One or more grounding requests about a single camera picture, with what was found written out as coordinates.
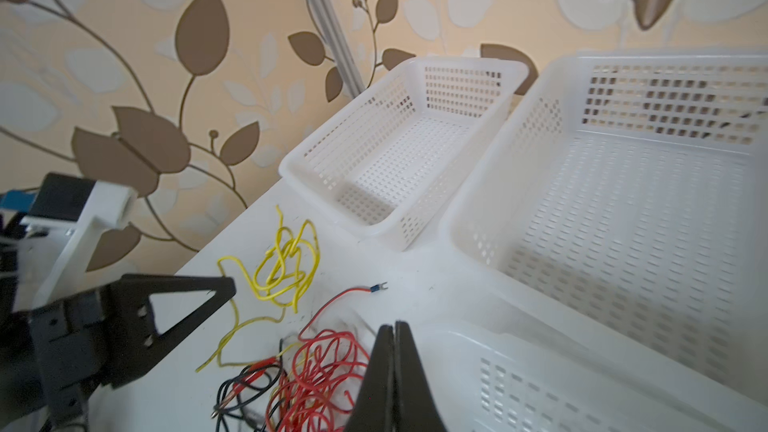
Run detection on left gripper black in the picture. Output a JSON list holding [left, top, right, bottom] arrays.
[[0, 233, 238, 432]]

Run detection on black cable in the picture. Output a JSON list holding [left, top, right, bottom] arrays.
[[212, 335, 289, 432]]

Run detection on front white plastic basket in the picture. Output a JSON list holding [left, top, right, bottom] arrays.
[[414, 321, 767, 431]]

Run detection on yellow cable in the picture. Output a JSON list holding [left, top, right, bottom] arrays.
[[194, 205, 322, 373]]

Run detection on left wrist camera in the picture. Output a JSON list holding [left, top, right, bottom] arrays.
[[1, 173, 138, 313]]

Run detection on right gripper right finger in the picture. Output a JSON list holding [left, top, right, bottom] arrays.
[[393, 321, 447, 432]]

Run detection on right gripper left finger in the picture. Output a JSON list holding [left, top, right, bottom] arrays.
[[344, 325, 394, 432]]

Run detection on back left white basket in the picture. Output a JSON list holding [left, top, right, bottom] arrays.
[[279, 57, 530, 251]]

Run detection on red cable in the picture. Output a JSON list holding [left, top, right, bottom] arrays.
[[209, 281, 389, 432]]

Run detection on back middle white basket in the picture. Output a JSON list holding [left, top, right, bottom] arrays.
[[440, 50, 767, 403]]

